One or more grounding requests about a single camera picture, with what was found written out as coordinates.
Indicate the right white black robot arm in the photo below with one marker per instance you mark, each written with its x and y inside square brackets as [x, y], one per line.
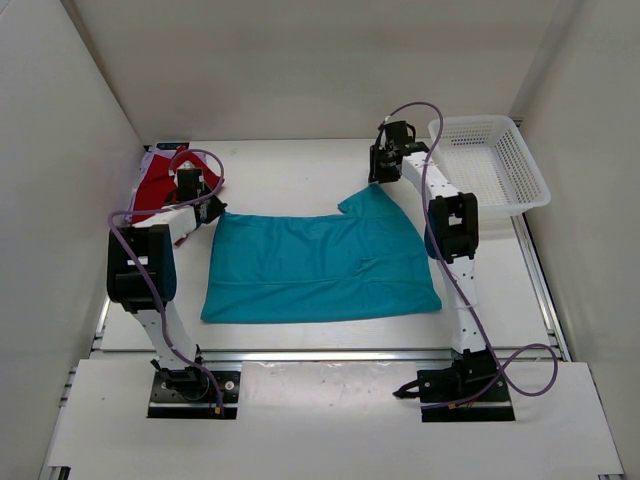
[451, 238]

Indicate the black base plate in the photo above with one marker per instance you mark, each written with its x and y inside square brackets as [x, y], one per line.
[465, 405]
[200, 402]

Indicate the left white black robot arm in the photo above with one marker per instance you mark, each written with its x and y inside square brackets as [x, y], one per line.
[142, 278]

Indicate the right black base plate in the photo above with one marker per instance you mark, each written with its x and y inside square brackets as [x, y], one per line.
[465, 405]

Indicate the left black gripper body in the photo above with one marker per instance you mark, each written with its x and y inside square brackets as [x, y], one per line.
[208, 191]

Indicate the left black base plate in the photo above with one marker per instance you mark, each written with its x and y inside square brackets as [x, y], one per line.
[200, 402]

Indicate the red t-shirt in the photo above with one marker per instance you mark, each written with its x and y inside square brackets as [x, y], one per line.
[178, 219]

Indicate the dark label sticker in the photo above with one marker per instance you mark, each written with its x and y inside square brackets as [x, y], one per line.
[172, 145]

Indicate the white plastic basket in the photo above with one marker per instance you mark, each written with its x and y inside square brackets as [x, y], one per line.
[487, 156]

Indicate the purple t-shirt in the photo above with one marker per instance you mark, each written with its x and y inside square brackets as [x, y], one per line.
[147, 160]

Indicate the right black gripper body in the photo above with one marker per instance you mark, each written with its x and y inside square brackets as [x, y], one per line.
[389, 173]

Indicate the teal t-shirt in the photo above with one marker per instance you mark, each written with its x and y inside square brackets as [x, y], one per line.
[366, 261]

